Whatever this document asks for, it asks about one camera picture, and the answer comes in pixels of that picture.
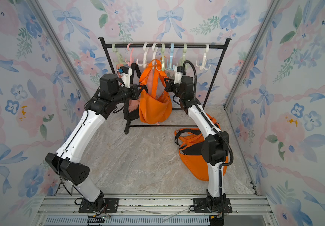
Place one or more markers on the pink bag with buckle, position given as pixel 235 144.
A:
pixel 150 77

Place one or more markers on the pink bag far left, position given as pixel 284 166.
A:
pixel 119 68

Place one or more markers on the orange bag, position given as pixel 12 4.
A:
pixel 197 165
pixel 152 112

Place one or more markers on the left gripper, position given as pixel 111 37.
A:
pixel 134 89

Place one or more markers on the black metal clothes rack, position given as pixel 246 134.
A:
pixel 222 47

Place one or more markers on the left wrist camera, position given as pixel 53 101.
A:
pixel 126 76

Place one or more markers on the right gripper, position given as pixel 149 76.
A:
pixel 170 85

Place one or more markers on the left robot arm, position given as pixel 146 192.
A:
pixel 65 162

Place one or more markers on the white hook far right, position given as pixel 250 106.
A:
pixel 203 66

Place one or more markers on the black strap bag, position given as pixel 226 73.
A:
pixel 189 140

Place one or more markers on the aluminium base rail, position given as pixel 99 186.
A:
pixel 155 210

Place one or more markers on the pink plastic hook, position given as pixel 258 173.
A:
pixel 129 61

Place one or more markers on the pale green hook far left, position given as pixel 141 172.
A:
pixel 118 55

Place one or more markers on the blue plastic hook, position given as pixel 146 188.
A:
pixel 171 66

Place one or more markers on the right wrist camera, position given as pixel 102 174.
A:
pixel 178 74

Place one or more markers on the white plastic hook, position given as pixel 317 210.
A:
pixel 154 49
pixel 144 60

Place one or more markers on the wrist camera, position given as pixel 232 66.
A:
pixel 126 76
pixel 178 74

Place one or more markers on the green plastic hook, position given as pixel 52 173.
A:
pixel 162 59
pixel 183 58

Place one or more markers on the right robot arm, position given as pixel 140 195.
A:
pixel 215 149

